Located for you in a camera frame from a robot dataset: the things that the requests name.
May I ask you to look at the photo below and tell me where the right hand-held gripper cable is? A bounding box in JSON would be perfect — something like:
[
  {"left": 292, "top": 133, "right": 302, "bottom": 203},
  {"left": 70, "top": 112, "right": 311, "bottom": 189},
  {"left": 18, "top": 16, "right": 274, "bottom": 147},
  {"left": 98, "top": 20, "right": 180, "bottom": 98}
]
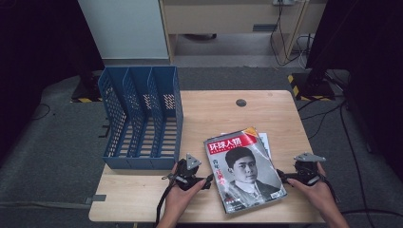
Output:
[{"left": 319, "top": 170, "right": 340, "bottom": 203}]

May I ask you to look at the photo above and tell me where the white partition panel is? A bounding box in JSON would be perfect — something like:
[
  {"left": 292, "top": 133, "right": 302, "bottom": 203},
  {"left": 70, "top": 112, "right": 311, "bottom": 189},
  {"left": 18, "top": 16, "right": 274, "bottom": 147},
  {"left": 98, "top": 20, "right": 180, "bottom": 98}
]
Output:
[{"left": 77, "top": 0, "right": 170, "bottom": 61}]

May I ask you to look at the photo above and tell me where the white cable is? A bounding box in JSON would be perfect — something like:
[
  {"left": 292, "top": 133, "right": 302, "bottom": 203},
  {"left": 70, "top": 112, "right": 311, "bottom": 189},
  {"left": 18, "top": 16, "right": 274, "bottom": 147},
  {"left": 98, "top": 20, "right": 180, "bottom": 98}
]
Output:
[{"left": 296, "top": 34, "right": 314, "bottom": 69}]

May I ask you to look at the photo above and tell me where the thin black floor cable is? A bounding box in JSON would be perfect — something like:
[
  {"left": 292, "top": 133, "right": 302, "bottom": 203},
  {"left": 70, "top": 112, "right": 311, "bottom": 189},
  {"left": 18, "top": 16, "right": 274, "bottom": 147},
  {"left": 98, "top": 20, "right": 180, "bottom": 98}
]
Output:
[{"left": 31, "top": 103, "right": 51, "bottom": 122}]

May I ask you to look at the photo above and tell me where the blue plastic file rack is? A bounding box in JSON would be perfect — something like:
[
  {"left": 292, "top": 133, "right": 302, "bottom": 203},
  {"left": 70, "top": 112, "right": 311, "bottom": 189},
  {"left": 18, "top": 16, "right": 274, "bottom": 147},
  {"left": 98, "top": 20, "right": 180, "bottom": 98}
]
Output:
[{"left": 97, "top": 65, "right": 184, "bottom": 171}]

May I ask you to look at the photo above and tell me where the person's left hand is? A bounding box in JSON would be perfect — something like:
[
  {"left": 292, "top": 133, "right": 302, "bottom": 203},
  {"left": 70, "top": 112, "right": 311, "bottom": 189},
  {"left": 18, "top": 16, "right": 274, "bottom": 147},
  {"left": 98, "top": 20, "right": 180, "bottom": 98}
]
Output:
[{"left": 163, "top": 162, "right": 207, "bottom": 220}]

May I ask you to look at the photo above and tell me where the grey tape strip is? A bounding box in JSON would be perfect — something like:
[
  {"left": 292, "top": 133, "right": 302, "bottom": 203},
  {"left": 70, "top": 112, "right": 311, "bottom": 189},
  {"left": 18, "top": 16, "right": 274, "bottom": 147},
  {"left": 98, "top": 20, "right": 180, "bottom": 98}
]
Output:
[{"left": 84, "top": 194, "right": 107, "bottom": 205}]

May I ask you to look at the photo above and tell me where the white snow scene magazine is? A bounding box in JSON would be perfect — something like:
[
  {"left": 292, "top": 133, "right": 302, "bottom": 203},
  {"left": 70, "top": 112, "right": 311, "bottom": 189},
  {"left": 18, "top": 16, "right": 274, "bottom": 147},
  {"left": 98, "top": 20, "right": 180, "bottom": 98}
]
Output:
[{"left": 258, "top": 132, "right": 273, "bottom": 160}]

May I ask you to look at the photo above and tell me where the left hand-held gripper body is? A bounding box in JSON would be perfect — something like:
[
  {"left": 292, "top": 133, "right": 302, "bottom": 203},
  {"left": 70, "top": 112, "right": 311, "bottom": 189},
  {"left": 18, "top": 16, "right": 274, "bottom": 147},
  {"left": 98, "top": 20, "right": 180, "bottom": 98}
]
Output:
[{"left": 172, "top": 153, "right": 207, "bottom": 192}]

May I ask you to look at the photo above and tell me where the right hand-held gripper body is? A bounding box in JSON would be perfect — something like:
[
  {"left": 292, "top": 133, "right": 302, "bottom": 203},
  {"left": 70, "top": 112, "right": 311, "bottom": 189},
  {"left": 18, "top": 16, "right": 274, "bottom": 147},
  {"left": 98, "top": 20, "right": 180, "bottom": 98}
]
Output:
[{"left": 293, "top": 152, "right": 327, "bottom": 186}]

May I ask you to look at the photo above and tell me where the short black floor cable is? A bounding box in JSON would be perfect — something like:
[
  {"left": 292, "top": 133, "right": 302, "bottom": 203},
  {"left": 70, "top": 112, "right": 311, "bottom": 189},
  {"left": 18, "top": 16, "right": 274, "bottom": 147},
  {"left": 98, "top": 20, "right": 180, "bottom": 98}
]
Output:
[{"left": 297, "top": 98, "right": 345, "bottom": 122}]

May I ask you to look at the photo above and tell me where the beige wooden desk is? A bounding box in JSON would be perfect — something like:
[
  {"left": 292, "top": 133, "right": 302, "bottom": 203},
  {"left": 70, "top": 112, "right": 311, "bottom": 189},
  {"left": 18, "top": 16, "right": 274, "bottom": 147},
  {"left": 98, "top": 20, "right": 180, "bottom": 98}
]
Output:
[{"left": 158, "top": 0, "right": 327, "bottom": 65}]

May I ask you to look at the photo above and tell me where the person's right hand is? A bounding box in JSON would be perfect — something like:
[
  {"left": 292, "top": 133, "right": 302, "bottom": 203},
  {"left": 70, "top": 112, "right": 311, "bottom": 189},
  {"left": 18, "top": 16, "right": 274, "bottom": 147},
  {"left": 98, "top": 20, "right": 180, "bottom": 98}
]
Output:
[{"left": 286, "top": 161, "right": 337, "bottom": 217}]

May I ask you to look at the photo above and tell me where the grey portrait magazine red banner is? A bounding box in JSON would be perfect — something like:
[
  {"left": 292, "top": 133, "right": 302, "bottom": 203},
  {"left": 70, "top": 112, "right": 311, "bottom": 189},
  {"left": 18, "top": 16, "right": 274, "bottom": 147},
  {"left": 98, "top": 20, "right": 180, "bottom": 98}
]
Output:
[{"left": 203, "top": 126, "right": 289, "bottom": 215}]

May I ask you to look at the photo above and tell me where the hanging black cable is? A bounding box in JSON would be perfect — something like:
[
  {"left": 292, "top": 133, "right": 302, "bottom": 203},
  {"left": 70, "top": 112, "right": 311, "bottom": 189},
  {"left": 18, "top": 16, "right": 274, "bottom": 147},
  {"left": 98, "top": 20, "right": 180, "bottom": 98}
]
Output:
[{"left": 269, "top": 2, "right": 313, "bottom": 67}]

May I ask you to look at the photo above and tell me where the black curtain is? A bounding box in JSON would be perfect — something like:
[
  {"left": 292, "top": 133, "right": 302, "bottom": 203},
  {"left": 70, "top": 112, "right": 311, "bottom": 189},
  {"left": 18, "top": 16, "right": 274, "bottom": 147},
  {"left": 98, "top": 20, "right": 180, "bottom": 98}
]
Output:
[
  {"left": 0, "top": 0, "right": 106, "bottom": 160},
  {"left": 305, "top": 0, "right": 403, "bottom": 181}
]

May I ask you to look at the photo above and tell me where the long black floor cable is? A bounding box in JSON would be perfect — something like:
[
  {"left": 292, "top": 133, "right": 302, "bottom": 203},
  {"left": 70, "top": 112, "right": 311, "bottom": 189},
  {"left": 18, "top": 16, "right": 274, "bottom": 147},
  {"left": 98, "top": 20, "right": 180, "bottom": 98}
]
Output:
[{"left": 339, "top": 101, "right": 403, "bottom": 219}]

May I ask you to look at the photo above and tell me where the black stand with striped base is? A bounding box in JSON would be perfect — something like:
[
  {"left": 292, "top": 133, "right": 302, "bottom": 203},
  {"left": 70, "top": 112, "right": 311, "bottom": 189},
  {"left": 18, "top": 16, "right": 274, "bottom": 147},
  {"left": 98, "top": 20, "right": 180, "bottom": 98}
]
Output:
[
  {"left": 69, "top": 70, "right": 104, "bottom": 104},
  {"left": 287, "top": 47, "right": 336, "bottom": 103}
]

